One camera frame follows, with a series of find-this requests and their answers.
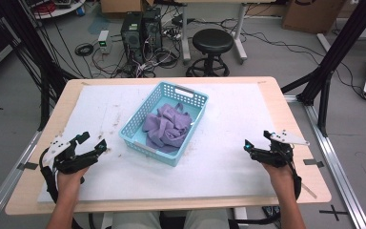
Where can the white round table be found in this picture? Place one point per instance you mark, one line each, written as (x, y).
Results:
(60, 11)

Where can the thin wooden stick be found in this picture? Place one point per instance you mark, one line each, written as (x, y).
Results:
(309, 191)

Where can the small cardboard box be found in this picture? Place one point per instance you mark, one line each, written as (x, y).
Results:
(120, 5)

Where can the purple shorts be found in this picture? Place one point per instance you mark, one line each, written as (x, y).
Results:
(168, 127)

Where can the white desk frame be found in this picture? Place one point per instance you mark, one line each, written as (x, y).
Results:
(186, 38)

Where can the black foot pedal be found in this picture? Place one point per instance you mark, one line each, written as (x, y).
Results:
(271, 212)

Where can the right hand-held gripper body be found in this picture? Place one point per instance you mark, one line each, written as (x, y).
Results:
(279, 156)

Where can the black tape piece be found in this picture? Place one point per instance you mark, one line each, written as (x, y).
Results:
(314, 162)
(28, 166)

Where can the black round stool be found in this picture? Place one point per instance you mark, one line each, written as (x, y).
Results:
(213, 41)

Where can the light blue plastic basket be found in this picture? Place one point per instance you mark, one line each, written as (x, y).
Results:
(133, 130)

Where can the large cardboard box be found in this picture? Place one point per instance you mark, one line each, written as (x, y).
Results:
(311, 16)

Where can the black computer tower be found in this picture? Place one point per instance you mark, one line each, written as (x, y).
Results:
(132, 35)
(152, 28)

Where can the aluminium rail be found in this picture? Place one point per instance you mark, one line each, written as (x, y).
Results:
(6, 187)
(330, 159)

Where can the small white box green light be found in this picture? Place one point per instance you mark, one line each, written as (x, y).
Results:
(103, 41)

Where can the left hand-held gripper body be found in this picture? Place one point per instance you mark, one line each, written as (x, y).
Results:
(60, 149)

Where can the person's right hand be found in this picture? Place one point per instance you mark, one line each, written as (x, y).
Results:
(278, 178)

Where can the white foam mat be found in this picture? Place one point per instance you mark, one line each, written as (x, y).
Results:
(235, 108)

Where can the person's legs grey trousers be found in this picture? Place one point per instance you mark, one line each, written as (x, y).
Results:
(133, 221)

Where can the person's left hand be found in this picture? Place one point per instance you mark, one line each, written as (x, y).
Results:
(70, 181)

